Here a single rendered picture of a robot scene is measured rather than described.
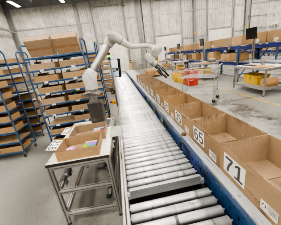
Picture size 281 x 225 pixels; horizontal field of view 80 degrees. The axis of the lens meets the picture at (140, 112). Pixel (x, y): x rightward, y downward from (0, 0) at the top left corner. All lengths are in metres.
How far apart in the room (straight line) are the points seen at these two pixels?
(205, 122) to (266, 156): 0.44
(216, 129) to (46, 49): 2.92
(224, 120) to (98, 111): 1.44
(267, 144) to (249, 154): 0.12
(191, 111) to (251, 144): 0.78
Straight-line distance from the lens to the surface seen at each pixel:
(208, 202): 1.13
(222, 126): 1.50
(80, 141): 1.91
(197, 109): 1.80
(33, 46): 3.44
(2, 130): 3.95
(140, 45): 2.33
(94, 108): 2.18
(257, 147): 1.19
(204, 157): 1.19
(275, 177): 1.14
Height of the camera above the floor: 1.57
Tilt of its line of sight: 19 degrees down
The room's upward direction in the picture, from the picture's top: 8 degrees counter-clockwise
